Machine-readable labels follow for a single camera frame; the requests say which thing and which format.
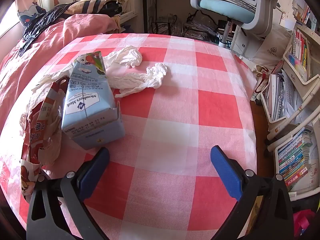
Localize white tissue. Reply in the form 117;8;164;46
102;45;143;68
106;62;168;98

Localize red and white paper wrapper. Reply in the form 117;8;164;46
20;66;73;203

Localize clear bag black straps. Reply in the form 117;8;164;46
151;15;184;34

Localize pink duvet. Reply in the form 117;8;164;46
0;14;122;130

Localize white book trolley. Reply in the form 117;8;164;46
260;17;320;125
265;100;320;200

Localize white tote bag tree print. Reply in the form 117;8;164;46
251;24;293;65

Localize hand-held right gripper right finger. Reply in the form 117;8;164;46
210;145;295;240

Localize cartoon print pillow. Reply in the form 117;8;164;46
15;0;47;28

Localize bag of newspapers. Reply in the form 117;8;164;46
184;12;218;40

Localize grey blue office chair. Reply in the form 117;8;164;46
190;0;287;48

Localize blue milk carton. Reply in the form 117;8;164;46
61;51;125;150

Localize beige dark-striped cloth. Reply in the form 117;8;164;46
67;0;123;15

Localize red white checked tablecloth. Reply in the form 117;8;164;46
0;33;258;240

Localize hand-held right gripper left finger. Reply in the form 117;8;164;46
26;147;110;240

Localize stack of papers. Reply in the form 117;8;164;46
266;71;304;122

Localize tote bag red handles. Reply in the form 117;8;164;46
252;65;278;100

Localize magenta bag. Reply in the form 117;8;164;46
292;209;318;239

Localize row of colourful books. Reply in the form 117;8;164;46
276;127;314;193

